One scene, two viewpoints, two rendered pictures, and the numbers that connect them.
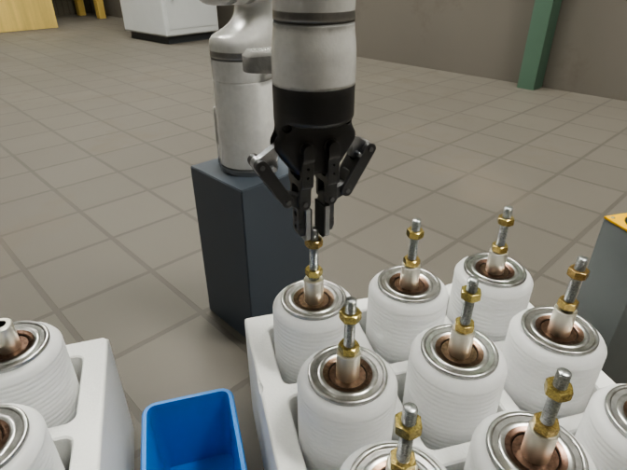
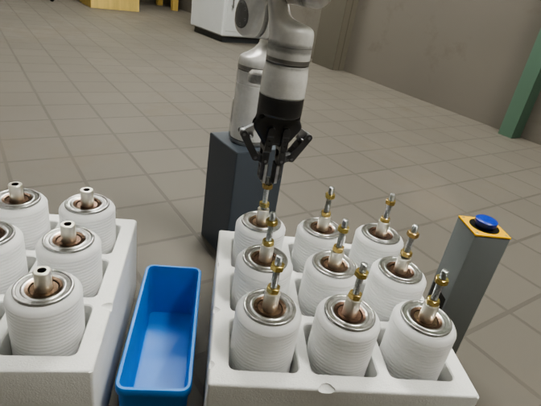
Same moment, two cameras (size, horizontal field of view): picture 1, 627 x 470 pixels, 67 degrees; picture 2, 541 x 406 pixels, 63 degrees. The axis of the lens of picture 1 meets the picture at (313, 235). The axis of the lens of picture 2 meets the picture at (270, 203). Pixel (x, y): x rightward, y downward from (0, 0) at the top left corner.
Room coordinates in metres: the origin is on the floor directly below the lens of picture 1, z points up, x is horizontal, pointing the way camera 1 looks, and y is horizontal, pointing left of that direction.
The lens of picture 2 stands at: (-0.27, -0.10, 0.67)
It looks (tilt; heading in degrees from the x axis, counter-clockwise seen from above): 27 degrees down; 7
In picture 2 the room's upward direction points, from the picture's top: 10 degrees clockwise
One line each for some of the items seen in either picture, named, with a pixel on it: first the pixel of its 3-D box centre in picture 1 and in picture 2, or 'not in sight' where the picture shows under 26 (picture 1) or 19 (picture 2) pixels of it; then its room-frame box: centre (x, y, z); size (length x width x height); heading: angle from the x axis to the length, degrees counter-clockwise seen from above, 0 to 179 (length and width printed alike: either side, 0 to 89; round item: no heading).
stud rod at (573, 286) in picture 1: (572, 289); (409, 244); (0.39, -0.26, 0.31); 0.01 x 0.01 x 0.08
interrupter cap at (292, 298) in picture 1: (313, 298); (261, 221); (0.44, 0.00, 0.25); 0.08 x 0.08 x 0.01
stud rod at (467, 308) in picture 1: (466, 311); (340, 239); (0.36, -0.15, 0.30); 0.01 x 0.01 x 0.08
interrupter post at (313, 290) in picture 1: (313, 289); (262, 216); (0.44, 0.00, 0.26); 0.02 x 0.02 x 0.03
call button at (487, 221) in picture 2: not in sight; (485, 223); (0.50, -0.41, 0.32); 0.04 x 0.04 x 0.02
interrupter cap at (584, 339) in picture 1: (558, 330); (400, 270); (0.39, -0.26, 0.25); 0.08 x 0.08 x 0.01
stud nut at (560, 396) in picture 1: (558, 389); (361, 273); (0.24, -0.18, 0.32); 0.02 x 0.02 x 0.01; 12
